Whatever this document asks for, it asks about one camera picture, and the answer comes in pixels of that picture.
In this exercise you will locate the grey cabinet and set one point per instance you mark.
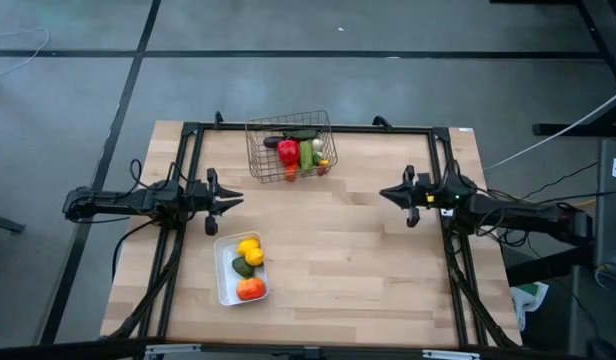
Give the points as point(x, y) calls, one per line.
point(608, 225)

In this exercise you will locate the dark purple eggplant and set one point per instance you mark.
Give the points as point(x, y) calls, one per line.
point(273, 142)

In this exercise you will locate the white green bag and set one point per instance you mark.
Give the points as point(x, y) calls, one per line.
point(530, 300)

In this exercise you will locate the silver mounting plate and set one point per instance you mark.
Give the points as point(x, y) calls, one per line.
point(446, 212)

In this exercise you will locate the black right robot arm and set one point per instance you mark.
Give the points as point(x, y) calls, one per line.
point(528, 215)

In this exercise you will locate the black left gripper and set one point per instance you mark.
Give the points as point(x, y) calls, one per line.
point(203, 197)

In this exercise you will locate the orange red peach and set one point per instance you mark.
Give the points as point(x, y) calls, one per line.
point(251, 288)

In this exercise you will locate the light green cucumber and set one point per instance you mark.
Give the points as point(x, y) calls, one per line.
point(306, 155)

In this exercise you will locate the black metal bar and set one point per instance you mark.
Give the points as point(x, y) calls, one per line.
point(548, 265)

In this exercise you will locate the black metal stand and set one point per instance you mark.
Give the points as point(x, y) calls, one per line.
point(578, 130)

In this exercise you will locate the red bell pepper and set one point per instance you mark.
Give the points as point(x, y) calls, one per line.
point(288, 151)

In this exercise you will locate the dark green avocado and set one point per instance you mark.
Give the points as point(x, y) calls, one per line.
point(242, 268)

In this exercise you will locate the white garlic bulb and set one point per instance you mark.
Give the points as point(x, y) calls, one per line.
point(317, 144)

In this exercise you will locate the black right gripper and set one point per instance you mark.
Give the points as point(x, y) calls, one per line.
point(425, 195)

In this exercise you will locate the silver aluminium bar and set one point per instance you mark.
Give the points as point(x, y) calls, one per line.
point(173, 349)
point(450, 355)

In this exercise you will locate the small red vegetable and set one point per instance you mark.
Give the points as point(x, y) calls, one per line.
point(322, 171)

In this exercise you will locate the black metal foot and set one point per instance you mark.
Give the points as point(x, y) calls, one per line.
point(5, 222)

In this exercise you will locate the yellow chili pepper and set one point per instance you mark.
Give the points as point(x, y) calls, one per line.
point(324, 162)

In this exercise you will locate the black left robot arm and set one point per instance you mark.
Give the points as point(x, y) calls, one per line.
point(113, 200)

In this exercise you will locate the black aluminium table frame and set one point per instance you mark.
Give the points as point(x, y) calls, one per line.
point(175, 260)

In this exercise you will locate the white plastic tray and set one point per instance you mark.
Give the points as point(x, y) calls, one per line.
point(225, 287)

